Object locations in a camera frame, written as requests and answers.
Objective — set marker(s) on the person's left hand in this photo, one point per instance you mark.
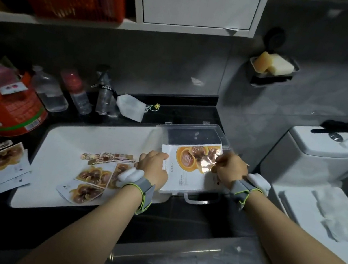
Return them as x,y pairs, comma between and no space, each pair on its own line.
153,170

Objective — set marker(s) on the grey wristband with white tracker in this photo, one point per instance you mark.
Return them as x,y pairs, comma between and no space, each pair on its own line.
250,184
138,182

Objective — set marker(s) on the person's left forearm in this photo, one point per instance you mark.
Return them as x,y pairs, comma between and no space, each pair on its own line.
89,232

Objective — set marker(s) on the torn packet strips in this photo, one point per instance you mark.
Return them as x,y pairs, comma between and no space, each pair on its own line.
107,157

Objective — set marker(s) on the pink bottle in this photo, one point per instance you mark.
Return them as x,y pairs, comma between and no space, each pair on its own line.
1,75

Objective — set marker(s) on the white toilet lid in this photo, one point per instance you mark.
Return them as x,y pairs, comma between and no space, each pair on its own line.
309,221

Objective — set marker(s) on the white wall cabinet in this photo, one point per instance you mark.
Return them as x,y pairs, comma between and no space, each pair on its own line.
200,0

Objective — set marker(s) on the grey wall soap dish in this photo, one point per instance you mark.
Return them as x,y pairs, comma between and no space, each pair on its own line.
271,76

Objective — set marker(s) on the black comb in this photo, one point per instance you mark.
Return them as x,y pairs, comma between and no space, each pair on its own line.
342,126

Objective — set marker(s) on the clear bottle with red cap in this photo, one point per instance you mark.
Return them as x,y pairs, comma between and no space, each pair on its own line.
78,95

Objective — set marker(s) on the person's left thumb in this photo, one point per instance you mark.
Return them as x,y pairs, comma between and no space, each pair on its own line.
162,156

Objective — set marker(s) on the opened face mask packet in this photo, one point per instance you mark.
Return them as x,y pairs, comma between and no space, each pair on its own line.
82,192
95,175
118,170

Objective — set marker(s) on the white soap bar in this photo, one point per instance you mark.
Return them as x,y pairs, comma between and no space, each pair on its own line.
281,66

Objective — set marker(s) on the white sink basin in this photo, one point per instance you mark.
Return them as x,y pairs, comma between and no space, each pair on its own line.
68,138

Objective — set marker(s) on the yellow soap bar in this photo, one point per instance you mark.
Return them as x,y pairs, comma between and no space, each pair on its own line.
262,61

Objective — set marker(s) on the person's right thumb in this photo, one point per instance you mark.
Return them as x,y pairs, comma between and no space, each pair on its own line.
217,165

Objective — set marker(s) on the clear plastic bottle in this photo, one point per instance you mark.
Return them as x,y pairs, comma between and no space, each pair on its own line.
50,91

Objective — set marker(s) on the person's right hand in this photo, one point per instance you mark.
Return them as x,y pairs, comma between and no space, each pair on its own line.
231,172

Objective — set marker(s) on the white cloth face mask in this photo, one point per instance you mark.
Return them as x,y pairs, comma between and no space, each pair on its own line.
130,107

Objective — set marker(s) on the white toilet tank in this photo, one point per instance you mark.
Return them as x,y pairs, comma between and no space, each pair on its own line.
317,158

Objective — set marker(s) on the white label card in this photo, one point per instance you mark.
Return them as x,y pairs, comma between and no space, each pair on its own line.
13,88

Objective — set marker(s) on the chrome flush button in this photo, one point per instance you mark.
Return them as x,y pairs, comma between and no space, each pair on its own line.
336,136

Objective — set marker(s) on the orange plastic tub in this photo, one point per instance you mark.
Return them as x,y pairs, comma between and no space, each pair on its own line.
13,112

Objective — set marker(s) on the white shelf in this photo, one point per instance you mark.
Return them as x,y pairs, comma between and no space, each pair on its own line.
56,20

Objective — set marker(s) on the black suction hook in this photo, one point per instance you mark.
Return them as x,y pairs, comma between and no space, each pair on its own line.
275,38

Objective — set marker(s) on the clear plastic storage box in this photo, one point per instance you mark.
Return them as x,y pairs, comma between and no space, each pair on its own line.
193,133

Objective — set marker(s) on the white tissue paper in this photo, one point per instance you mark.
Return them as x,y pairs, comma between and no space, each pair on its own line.
337,213

